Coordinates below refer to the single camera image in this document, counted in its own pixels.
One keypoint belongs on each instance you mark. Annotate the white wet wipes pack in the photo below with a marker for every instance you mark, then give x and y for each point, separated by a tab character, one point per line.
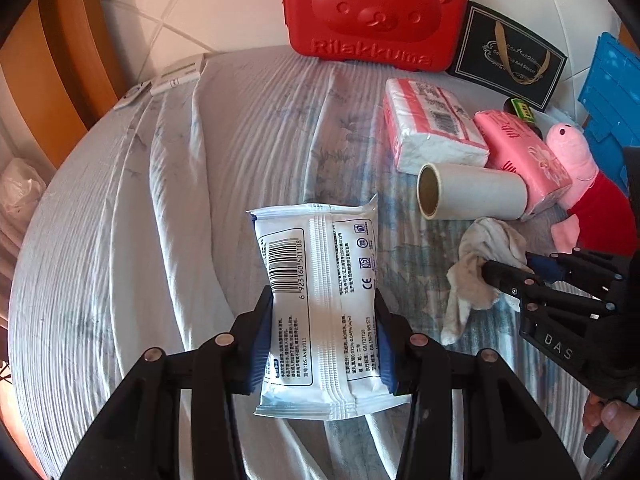
320	270

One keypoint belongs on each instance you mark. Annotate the red and white tissue pack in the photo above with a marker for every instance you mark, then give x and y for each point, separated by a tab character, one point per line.
430	125

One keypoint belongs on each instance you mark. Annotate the person's right hand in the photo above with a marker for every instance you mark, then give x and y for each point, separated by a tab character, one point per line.
612	415

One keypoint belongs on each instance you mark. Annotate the cardboard paper roll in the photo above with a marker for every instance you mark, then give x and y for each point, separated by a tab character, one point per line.
480	192

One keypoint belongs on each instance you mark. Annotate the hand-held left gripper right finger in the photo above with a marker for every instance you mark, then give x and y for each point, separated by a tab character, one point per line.
392	365

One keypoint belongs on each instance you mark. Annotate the pink tissue pack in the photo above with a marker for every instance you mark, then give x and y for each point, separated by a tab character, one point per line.
525	155

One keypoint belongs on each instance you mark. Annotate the black gift bag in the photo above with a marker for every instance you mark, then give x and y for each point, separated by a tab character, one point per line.
500	55

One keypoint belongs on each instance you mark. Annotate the red bear suitcase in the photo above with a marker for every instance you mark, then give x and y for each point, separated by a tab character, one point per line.
375	10

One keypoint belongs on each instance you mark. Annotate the translucent plastic bag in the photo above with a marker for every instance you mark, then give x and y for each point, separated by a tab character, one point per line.
17	190

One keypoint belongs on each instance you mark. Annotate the brown bottle with green label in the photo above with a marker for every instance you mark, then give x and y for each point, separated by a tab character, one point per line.
522	110

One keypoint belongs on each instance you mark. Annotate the small white remote control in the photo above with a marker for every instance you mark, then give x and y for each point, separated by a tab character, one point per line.
132	96

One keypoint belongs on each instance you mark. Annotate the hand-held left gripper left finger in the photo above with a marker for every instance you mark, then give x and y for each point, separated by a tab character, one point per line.
252	360

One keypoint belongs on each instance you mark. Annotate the white cloth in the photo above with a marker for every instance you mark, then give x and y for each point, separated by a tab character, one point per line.
475	280

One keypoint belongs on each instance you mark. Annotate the blue plastic storage crate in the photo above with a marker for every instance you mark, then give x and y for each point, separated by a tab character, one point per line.
607	85

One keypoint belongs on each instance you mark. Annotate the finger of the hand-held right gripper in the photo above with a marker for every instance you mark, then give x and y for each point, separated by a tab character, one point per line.
510	280
575	265

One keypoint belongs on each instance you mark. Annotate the pink pig plush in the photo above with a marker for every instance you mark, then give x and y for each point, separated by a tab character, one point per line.
595	195

